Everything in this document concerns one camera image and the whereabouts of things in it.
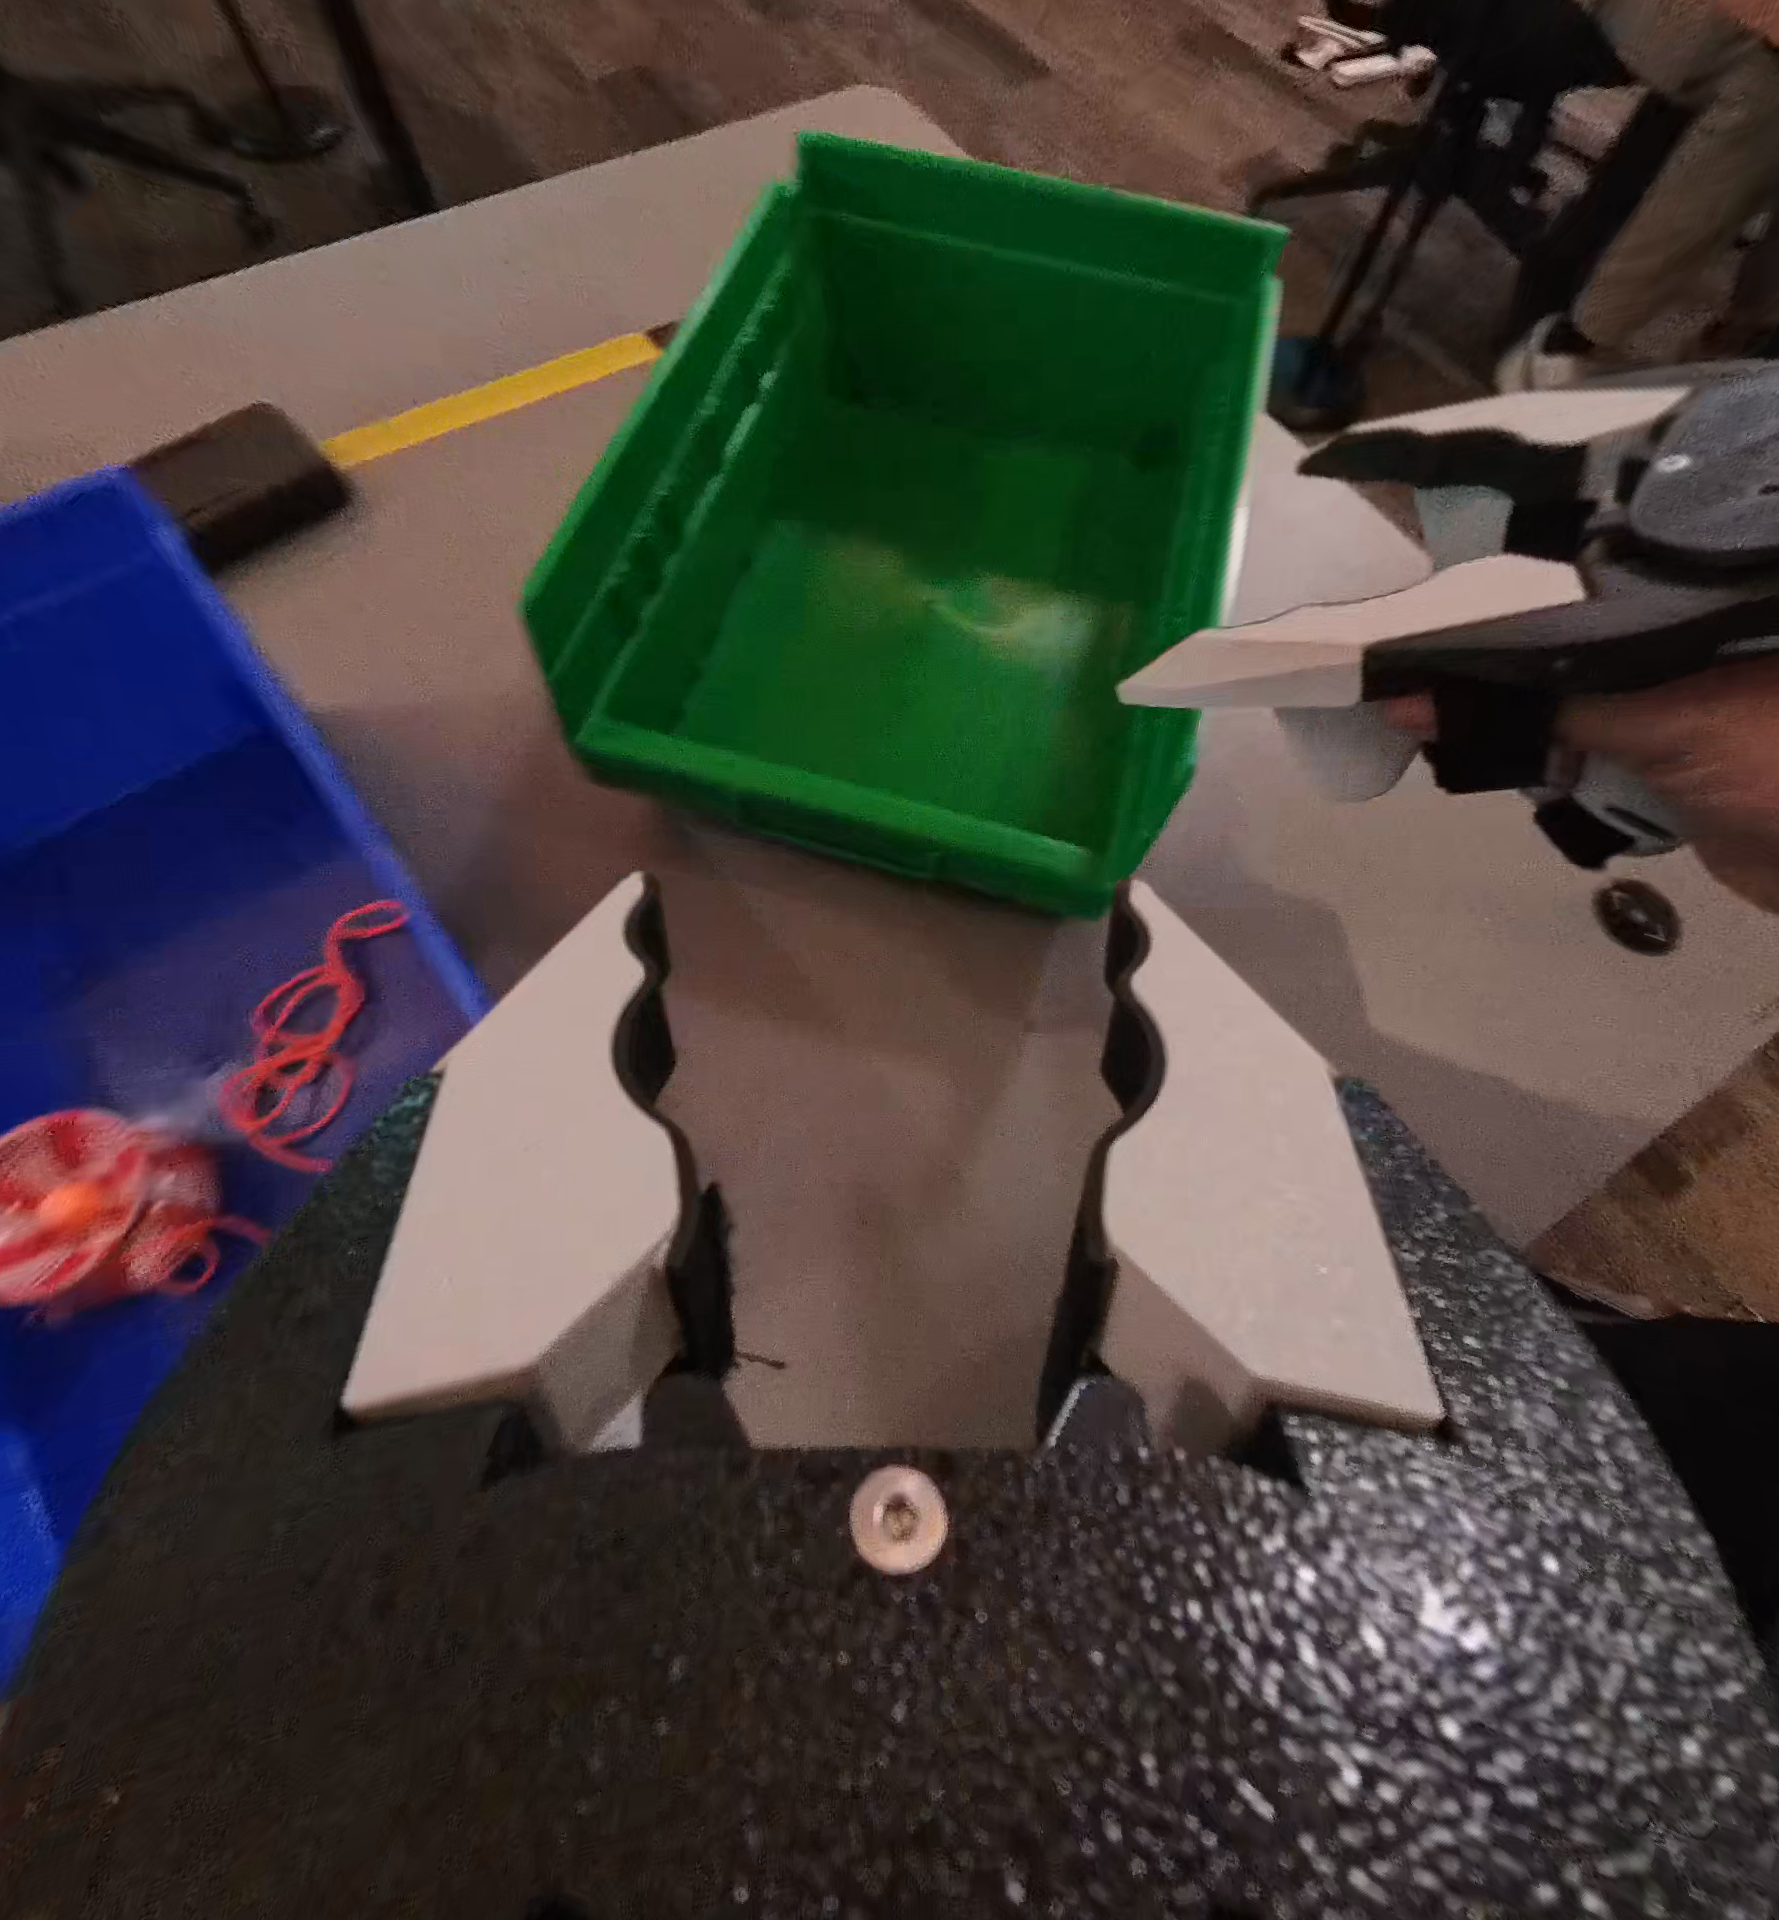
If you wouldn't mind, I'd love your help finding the green plastic bin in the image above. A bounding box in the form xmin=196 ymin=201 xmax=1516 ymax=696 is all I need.
xmin=522 ymin=137 xmax=1288 ymax=919

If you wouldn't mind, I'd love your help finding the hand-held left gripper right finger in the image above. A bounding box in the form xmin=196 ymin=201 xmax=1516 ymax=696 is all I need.
xmin=1086 ymin=887 xmax=1446 ymax=1459

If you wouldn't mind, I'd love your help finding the orange yo-yo string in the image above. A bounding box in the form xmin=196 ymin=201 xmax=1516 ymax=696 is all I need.
xmin=126 ymin=900 xmax=418 ymax=1309

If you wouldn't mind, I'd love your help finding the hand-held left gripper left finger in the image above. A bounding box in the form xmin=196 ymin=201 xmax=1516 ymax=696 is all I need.
xmin=344 ymin=877 xmax=696 ymax=1449

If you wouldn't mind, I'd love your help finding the black object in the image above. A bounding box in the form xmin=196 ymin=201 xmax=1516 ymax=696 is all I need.
xmin=126 ymin=407 xmax=354 ymax=573

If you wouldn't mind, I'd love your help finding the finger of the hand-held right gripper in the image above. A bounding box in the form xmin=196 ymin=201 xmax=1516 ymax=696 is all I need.
xmin=1304 ymin=384 xmax=1701 ymax=499
xmin=1122 ymin=556 xmax=1587 ymax=798

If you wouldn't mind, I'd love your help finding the white desk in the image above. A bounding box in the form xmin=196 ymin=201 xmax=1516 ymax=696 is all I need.
xmin=0 ymin=85 xmax=1779 ymax=1413

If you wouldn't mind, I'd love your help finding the person's right hand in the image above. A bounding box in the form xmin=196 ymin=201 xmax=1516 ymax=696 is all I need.
xmin=1550 ymin=646 xmax=1779 ymax=926

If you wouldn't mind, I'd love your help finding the blue plastic bin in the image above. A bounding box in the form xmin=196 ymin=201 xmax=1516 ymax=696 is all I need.
xmin=0 ymin=475 xmax=496 ymax=1743

